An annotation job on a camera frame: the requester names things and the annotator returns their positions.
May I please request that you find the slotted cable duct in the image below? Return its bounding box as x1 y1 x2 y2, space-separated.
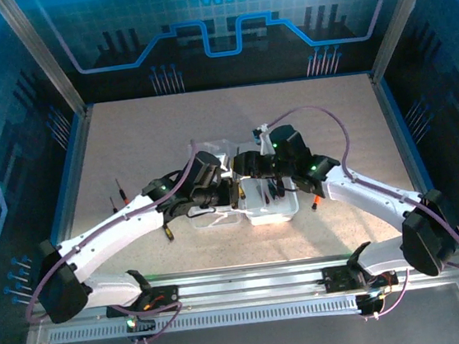
48 294 362 344

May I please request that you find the clear plastic tool box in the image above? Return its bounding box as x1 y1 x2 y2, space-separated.
179 130 302 233

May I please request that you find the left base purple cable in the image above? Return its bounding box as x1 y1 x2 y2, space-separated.
126 296 190 344

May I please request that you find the aluminium frame post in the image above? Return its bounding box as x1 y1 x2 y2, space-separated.
0 0 91 124
362 0 451 82

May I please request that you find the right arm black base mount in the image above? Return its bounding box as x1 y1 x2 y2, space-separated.
321 259 399 295

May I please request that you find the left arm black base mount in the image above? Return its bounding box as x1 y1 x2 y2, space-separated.
101 283 184 320

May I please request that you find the blue aluminium side rail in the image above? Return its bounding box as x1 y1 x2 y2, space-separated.
369 64 457 242
19 104 115 296

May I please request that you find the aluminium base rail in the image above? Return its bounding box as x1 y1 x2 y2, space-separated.
30 244 425 328

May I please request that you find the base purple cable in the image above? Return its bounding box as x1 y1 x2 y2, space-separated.
126 296 190 344
355 270 415 323

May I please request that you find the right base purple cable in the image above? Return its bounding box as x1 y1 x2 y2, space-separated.
355 270 415 323

